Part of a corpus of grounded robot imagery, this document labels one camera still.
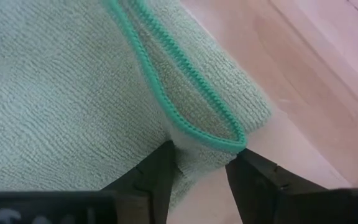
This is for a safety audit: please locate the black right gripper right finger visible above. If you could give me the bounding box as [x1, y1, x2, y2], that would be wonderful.
[224, 148, 358, 224]

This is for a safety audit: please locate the pale green microfiber towel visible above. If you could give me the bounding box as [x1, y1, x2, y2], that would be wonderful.
[0, 0, 273, 215]

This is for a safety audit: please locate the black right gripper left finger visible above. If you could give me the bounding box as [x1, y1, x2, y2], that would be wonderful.
[0, 140, 177, 224]

